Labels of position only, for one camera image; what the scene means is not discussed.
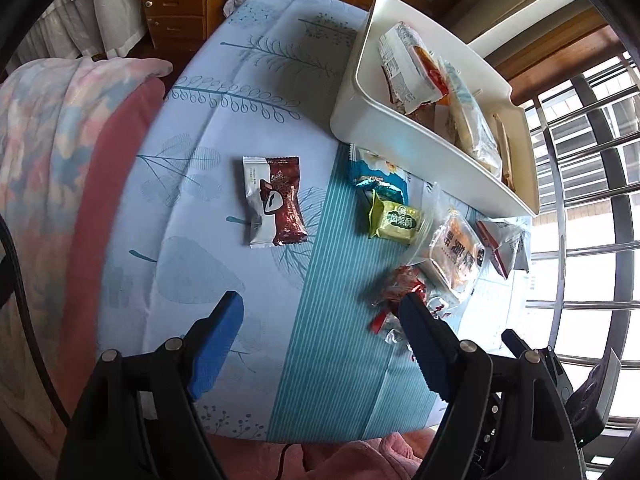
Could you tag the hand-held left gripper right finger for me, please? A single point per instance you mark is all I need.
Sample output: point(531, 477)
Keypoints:
point(425, 345)

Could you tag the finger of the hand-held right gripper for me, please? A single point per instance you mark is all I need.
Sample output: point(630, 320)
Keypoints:
point(515, 340)
point(560, 372)

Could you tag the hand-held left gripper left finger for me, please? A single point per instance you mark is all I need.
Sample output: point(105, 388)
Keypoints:
point(220, 340)

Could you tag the clear red candy wrapper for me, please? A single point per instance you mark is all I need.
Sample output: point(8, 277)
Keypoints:
point(397, 290)

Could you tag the clear fried cookie packet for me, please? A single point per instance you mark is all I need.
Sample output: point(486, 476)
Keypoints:
point(455, 255)

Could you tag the white plastic storage bin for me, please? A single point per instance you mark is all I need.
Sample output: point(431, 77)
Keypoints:
point(380, 125)

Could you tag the clear sponge cake packet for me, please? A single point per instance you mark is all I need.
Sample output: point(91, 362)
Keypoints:
point(470, 120)

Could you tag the small white and red packet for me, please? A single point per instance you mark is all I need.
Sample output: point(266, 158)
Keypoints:
point(500, 245)

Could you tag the green snack packet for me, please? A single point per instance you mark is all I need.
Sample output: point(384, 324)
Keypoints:
point(397, 222)

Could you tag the brown chocolate snack packet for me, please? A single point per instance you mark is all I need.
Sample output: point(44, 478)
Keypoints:
point(287, 210)

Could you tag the small teal snack packet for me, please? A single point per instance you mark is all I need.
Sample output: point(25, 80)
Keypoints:
point(380, 191)

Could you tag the white chocolate snack packet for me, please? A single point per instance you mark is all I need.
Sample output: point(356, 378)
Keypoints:
point(255, 180)

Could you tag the pink blanket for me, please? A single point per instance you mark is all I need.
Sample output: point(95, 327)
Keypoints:
point(95, 210)

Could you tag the blue packet with white flower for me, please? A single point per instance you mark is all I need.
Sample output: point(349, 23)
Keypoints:
point(375, 165)

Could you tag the pastel patterned blanket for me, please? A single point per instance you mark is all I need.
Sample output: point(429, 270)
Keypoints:
point(50, 125)

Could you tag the white packet with red stripe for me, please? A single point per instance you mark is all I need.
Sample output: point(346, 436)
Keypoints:
point(400, 65)

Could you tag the crumpled grey cloth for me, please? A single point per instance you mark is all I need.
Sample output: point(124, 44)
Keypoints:
point(235, 4)

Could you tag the wooden chest of drawers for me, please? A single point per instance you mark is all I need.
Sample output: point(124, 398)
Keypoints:
point(175, 5)

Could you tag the white ruffled bed skirt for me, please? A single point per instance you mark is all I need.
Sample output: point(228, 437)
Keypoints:
point(90, 10)

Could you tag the wooden window frame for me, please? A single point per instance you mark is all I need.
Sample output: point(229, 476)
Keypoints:
point(565, 55)

